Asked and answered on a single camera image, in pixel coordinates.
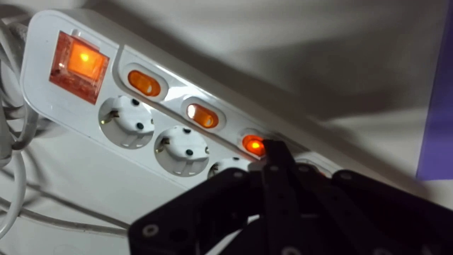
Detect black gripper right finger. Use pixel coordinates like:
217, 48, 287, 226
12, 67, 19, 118
277, 138, 304, 255

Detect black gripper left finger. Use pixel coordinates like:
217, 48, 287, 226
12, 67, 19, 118
261, 138, 282, 255

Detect white power strip orange switches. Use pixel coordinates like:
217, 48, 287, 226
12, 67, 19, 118
21, 7, 430, 201

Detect purple paper sheet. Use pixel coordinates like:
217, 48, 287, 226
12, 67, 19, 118
415, 0, 453, 182

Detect thin grey cable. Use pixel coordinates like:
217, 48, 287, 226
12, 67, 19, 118
0, 167, 131, 237

